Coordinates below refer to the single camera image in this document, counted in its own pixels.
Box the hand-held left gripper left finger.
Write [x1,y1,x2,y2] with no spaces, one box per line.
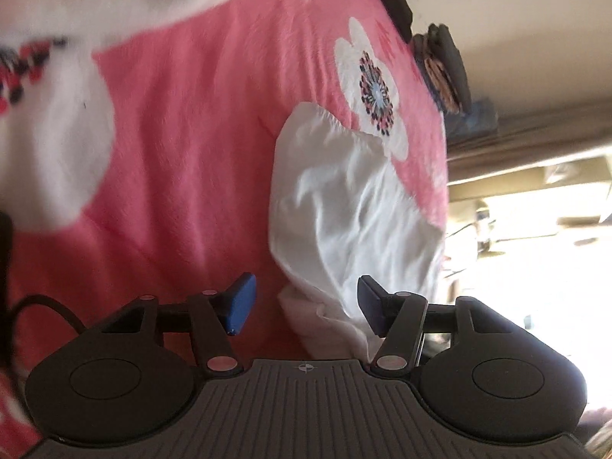
[100,272,257,378]

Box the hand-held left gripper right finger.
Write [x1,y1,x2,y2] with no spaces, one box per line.
[358,275,519,378]

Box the white button shirt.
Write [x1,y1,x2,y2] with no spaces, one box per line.
[269,101,446,363]

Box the stack of folded clothes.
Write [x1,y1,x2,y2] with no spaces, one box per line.
[427,22,472,114]

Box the pink floral blanket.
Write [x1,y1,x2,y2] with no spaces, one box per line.
[0,0,451,459]

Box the beige curtain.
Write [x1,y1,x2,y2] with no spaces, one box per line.
[447,103,612,180]

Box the beige folded garment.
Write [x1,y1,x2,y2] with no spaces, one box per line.
[417,50,461,112]

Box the black cable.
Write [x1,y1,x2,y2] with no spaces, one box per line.
[0,210,88,383]

